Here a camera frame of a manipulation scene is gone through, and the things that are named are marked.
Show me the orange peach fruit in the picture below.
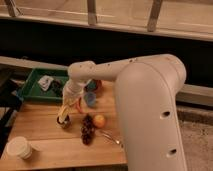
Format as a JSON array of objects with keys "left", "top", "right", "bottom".
[{"left": 93, "top": 115, "right": 106, "bottom": 128}]

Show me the white cloth in tray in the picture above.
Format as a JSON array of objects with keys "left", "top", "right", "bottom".
[{"left": 38, "top": 75, "right": 54, "bottom": 91}]

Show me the red bowl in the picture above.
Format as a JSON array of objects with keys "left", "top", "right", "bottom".
[{"left": 85, "top": 80, "right": 102, "bottom": 92}]

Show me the green plastic tray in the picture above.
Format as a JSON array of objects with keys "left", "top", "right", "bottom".
[{"left": 20, "top": 68, "right": 68, "bottom": 103}]

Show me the blue plastic cup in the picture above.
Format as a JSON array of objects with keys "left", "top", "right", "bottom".
[{"left": 84, "top": 92, "right": 96, "bottom": 107}]

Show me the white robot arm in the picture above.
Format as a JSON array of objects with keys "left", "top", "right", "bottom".
[{"left": 63, "top": 54, "right": 187, "bottom": 171}]

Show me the teal cloth in bowl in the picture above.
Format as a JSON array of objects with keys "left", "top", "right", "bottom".
[{"left": 85, "top": 80, "right": 96, "bottom": 91}]

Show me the wooden board tabletop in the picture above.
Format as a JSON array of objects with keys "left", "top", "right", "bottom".
[{"left": 0, "top": 79, "right": 128, "bottom": 171}]

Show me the black tool in tray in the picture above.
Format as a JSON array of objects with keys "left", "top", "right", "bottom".
[{"left": 51, "top": 80, "right": 63, "bottom": 97}]

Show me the white cylindrical container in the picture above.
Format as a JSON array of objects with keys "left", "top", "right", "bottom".
[{"left": 6, "top": 136, "right": 32, "bottom": 159}]

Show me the yellow banana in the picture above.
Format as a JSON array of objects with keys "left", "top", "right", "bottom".
[{"left": 58, "top": 105, "right": 69, "bottom": 123}]

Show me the purple grape bunch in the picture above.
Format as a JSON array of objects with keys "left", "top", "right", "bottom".
[{"left": 81, "top": 114, "right": 95, "bottom": 145}]

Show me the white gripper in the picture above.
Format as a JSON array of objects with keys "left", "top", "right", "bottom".
[{"left": 59, "top": 79, "right": 86, "bottom": 115}]

